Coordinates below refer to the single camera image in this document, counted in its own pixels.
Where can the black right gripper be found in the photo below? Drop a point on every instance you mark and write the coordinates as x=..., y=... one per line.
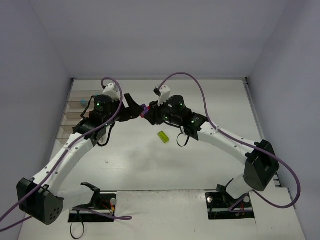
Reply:
x=155, y=115

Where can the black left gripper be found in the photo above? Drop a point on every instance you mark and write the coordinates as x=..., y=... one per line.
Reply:
x=124, y=111

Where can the purple sloped 2x4 brick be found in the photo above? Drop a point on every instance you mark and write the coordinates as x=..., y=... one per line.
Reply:
x=142, y=115

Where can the green 2x4 brick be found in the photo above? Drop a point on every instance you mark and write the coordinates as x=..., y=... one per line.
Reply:
x=163, y=137

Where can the small teal brick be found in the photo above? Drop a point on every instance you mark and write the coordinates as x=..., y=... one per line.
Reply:
x=83, y=102

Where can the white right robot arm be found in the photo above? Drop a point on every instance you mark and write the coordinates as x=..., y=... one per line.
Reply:
x=257, y=157

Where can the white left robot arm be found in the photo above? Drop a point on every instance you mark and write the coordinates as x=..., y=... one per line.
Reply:
x=41, y=196

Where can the clear acrylic sorting container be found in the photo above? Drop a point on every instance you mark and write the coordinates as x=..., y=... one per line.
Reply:
x=71, y=115

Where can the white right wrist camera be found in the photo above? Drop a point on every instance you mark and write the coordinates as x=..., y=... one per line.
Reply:
x=163, y=92

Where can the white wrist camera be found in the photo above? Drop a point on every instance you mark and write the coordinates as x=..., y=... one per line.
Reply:
x=163, y=92
x=112, y=91

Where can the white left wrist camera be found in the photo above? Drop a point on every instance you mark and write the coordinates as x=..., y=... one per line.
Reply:
x=112, y=91

